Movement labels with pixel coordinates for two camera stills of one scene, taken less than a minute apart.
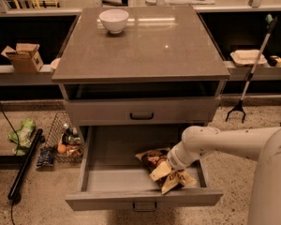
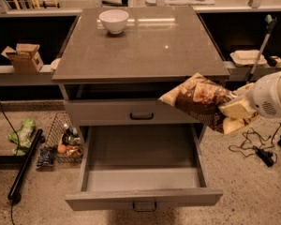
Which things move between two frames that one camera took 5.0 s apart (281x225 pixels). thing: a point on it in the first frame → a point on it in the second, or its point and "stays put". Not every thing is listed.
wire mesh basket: x=64 y=136 stays put
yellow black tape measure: x=274 y=61 stays put
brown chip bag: x=172 y=181 → x=199 y=97
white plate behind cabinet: x=54 y=64 stays put
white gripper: x=176 y=160 → x=262 y=96
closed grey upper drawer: x=143 y=112 stays put
